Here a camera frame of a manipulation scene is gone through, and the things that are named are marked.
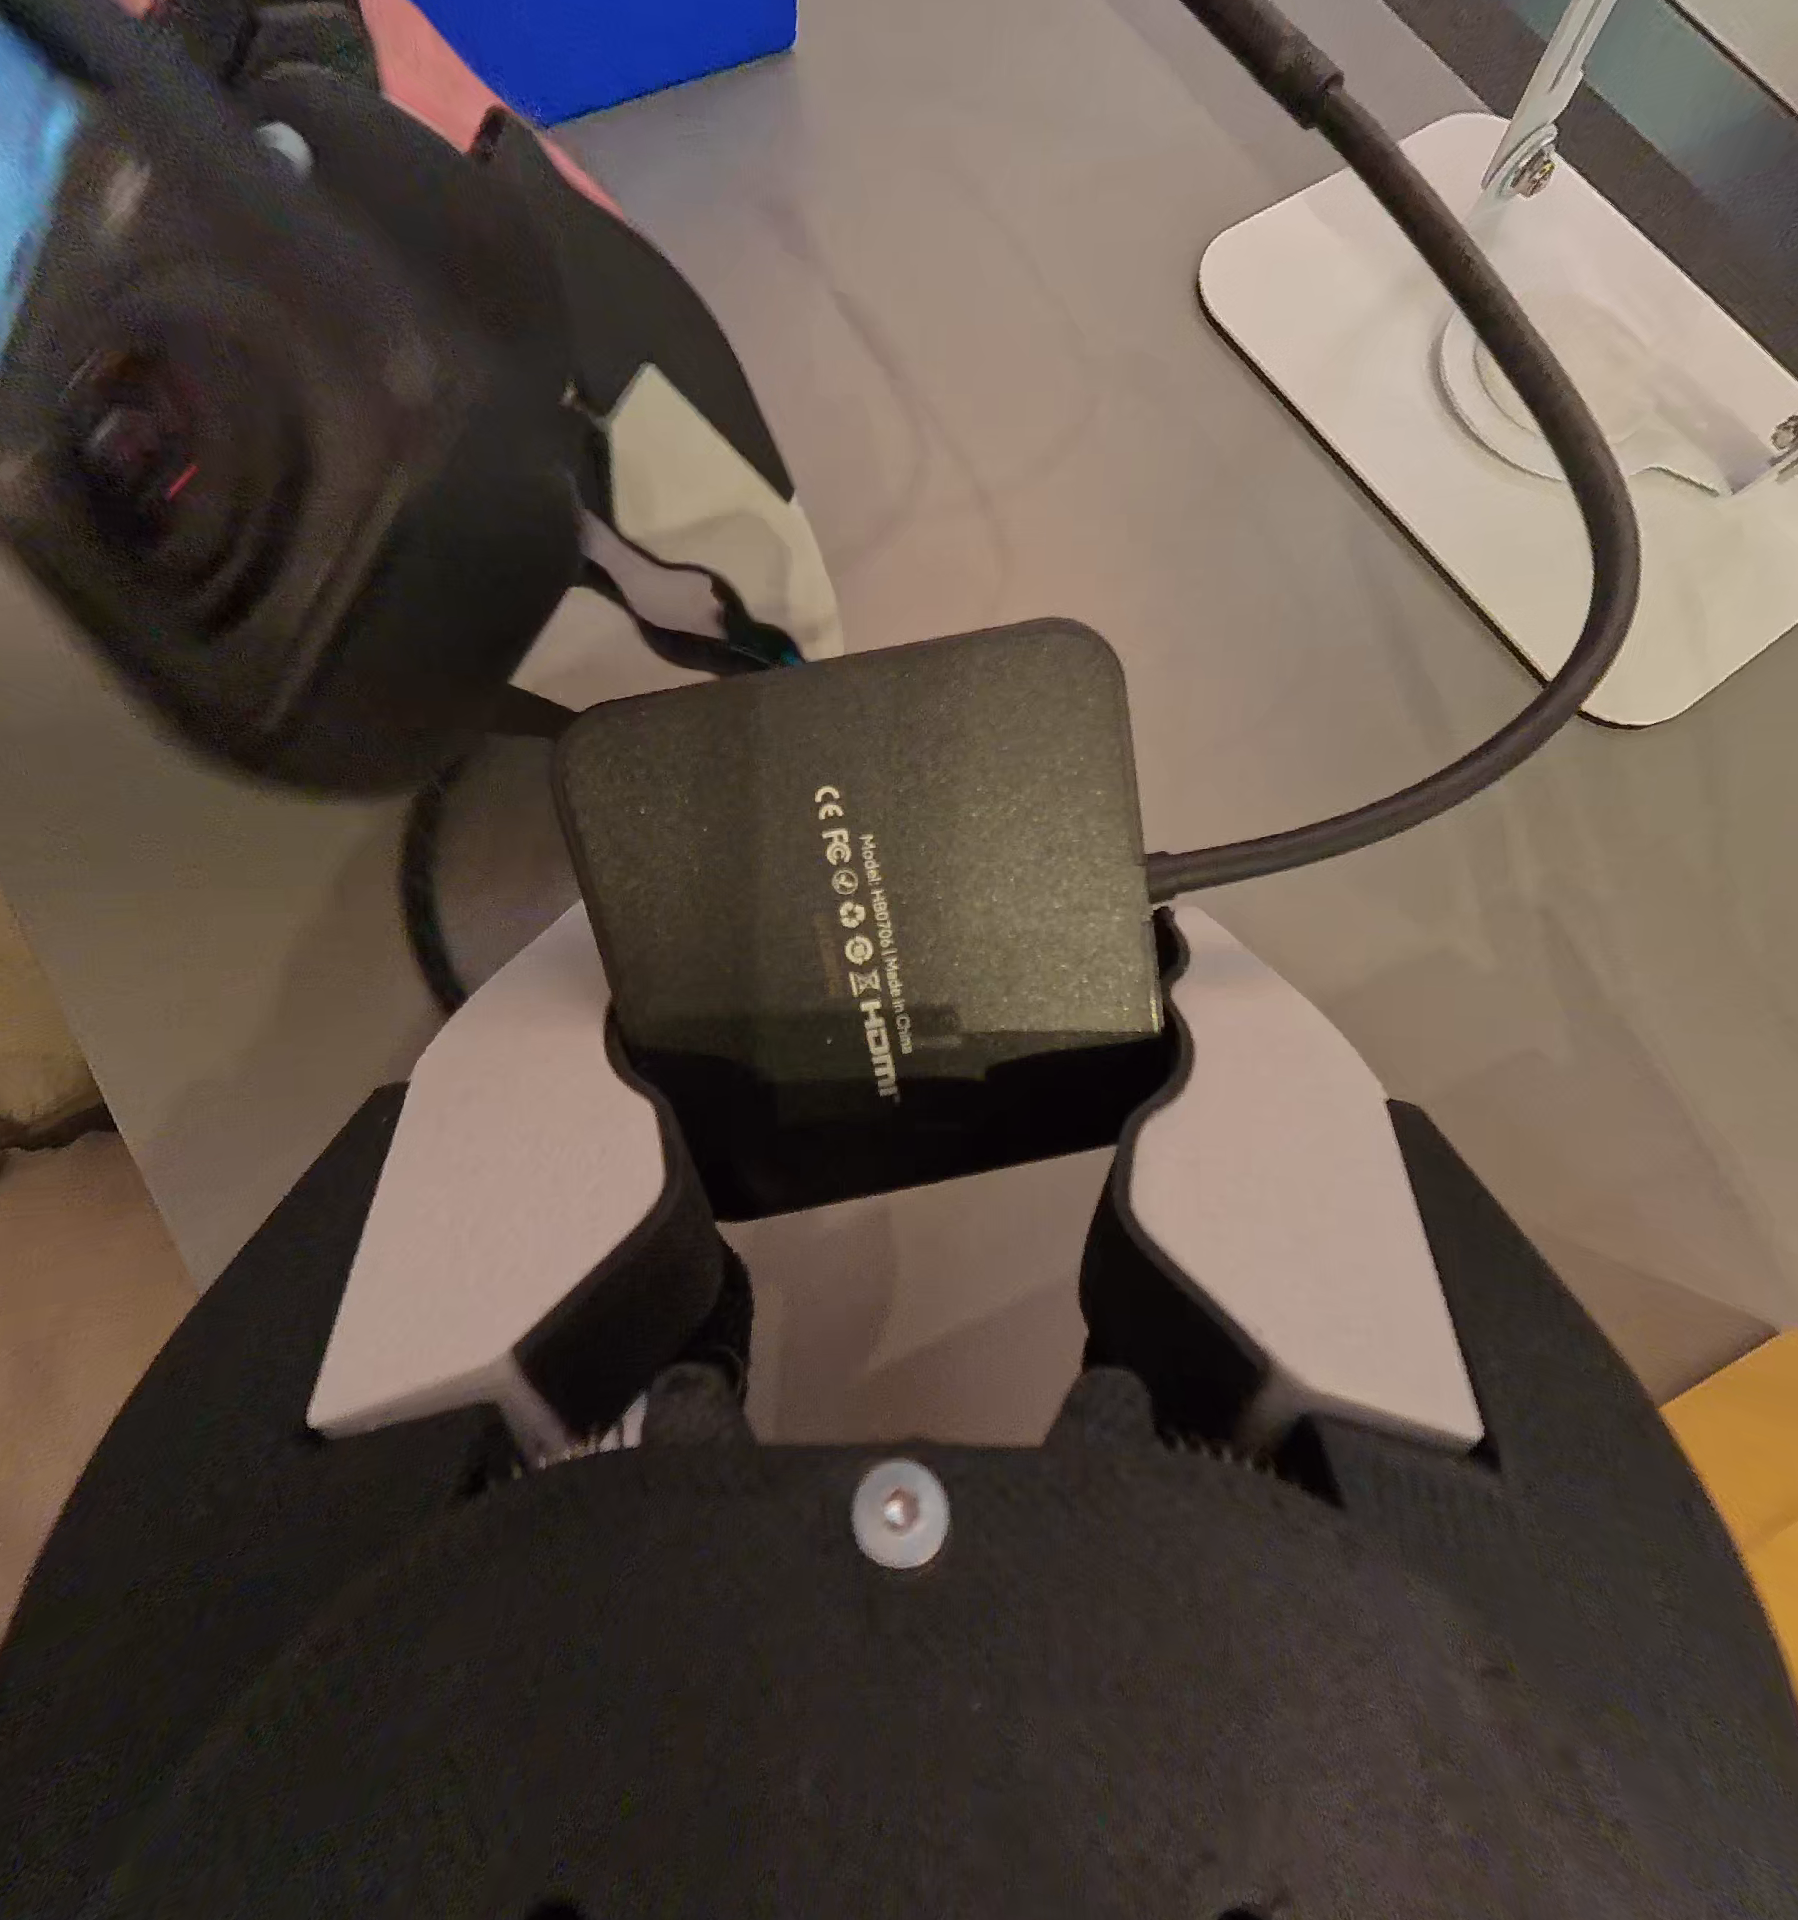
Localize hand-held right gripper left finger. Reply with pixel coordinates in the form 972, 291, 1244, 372
305, 900, 760, 1449

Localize black braided cable green plugs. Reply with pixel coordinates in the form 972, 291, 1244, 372
400, 622, 844, 1018

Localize blue plastic bin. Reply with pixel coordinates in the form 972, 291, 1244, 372
420, 0, 803, 130

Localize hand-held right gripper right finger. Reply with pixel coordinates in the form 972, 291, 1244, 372
1076, 904, 1488, 1455

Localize person's left hand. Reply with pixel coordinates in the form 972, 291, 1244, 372
360, 0, 631, 232

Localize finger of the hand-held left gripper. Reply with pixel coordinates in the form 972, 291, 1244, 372
599, 364, 848, 663
576, 517, 739, 641

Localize yellow seat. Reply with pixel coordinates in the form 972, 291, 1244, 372
1660, 1329, 1798, 1705

